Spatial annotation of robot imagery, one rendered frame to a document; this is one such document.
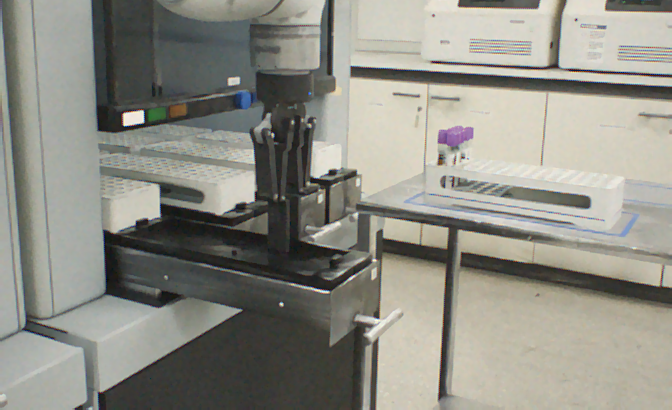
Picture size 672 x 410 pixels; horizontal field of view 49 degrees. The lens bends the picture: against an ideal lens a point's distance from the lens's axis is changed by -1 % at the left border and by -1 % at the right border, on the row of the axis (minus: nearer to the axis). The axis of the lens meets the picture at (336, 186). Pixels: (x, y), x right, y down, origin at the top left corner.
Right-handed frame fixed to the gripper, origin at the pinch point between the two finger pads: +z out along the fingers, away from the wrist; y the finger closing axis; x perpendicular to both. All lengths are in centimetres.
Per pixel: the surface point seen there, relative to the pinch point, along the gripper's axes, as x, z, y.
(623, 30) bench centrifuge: 13, -22, -225
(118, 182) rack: -28.1, -2.3, 1.7
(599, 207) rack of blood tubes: 36.6, -0.8, -28.0
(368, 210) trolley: 1.7, 3.6, -23.2
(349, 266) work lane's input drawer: 12.4, 2.6, 4.9
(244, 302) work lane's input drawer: 1.2, 7.4, 11.3
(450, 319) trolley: 3, 38, -65
